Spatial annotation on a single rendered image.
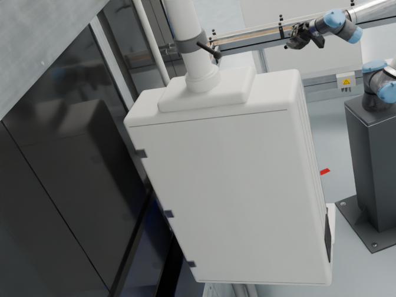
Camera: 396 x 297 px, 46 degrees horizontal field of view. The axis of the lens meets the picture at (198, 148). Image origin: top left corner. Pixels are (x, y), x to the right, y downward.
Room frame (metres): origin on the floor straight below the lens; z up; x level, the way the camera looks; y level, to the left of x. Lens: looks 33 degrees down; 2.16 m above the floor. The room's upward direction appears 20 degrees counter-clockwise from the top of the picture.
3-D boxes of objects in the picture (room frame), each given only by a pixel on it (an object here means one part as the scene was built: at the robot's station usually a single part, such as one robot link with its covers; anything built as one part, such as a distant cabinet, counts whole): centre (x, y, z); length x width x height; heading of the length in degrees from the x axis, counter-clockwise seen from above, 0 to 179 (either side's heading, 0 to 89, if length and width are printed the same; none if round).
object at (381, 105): (1.92, -0.93, 0.84); 0.15 x 0.15 x 0.10
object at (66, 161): (1.14, 0.27, 1.50); 0.49 x 0.01 x 0.59; 158
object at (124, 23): (1.64, 0.07, 1.50); 0.47 x 0.01 x 0.59; 158
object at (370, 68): (1.91, -0.93, 0.96); 0.13 x 0.12 x 0.14; 175
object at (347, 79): (2.70, -1.11, 0.50); 0.12 x 0.05 x 0.09; 68
